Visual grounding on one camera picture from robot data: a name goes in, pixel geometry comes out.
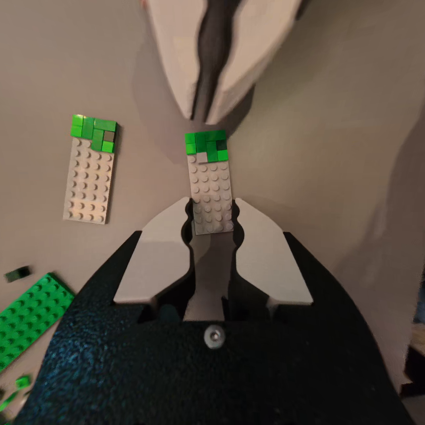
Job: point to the grey desk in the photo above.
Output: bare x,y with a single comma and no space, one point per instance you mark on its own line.
315,149

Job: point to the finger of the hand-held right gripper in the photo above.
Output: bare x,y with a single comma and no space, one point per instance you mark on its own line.
252,43
179,49

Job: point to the green studded baseplate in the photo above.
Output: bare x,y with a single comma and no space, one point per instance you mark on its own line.
30,315

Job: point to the dark green flat tile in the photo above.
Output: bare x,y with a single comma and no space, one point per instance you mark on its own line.
18,274

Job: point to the pile of small green tiles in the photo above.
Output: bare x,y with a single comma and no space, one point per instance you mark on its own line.
22,381

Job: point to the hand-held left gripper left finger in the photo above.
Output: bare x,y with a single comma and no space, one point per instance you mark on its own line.
159,252

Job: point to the grey brick plate with green tiles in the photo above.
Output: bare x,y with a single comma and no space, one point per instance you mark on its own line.
89,186
211,186

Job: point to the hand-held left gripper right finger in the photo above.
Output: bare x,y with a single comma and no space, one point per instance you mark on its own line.
265,259

